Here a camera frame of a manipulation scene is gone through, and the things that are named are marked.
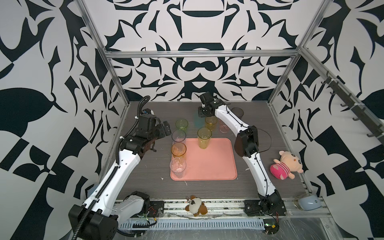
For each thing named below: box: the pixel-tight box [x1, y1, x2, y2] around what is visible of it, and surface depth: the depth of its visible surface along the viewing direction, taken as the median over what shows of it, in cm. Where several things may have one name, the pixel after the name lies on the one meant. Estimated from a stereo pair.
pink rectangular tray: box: [170, 138, 238, 181], surface depth 91 cm
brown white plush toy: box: [185, 195, 208, 217], surface depth 75 cm
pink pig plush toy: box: [269, 150, 304, 180], surface depth 84 cm
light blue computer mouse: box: [294, 194, 322, 211], surface depth 72 cm
